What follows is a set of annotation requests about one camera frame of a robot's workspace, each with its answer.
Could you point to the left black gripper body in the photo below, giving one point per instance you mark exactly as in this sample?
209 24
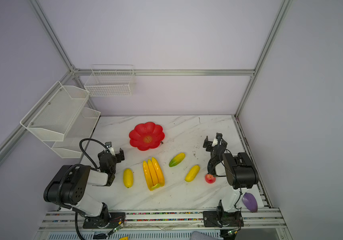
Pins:
113 156

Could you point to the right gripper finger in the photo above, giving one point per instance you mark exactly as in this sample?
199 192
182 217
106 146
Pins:
219 136
207 144

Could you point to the yellow fake lemon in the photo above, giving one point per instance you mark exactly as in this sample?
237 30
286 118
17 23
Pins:
128 178

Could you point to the red fake apple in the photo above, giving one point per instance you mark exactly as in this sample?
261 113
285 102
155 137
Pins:
210 179

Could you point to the green yellow fake mango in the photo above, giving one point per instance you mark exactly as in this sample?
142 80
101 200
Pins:
177 159

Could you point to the yellow fake fruit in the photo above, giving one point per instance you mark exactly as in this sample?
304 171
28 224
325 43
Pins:
193 172

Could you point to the yellow fake banana bunch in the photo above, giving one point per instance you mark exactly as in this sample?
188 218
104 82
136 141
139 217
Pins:
153 174

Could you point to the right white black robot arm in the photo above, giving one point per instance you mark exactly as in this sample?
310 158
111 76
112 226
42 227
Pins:
239 171

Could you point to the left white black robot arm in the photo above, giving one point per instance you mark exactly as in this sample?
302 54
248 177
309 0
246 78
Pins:
68 187

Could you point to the red flower-shaped fruit bowl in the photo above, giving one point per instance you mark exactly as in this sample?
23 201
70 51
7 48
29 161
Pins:
146 136

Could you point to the purple fake eggplant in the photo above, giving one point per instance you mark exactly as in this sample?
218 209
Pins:
250 202

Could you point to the white mesh two-tier shelf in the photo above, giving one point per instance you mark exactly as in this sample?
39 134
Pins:
61 119

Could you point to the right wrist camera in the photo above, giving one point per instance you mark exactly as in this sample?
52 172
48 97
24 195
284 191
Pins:
217 141

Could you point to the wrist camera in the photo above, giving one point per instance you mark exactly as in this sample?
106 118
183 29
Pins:
217 141
109 147

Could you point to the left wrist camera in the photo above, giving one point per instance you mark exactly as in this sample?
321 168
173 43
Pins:
109 147

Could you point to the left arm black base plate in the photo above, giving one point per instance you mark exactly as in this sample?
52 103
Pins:
110 221

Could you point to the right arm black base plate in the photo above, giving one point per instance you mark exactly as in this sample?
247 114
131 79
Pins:
222 219

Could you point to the white wire wall basket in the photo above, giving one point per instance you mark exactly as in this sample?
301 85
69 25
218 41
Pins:
111 81

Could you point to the aluminium front mounting rail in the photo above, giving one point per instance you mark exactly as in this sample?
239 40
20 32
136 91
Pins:
168 220

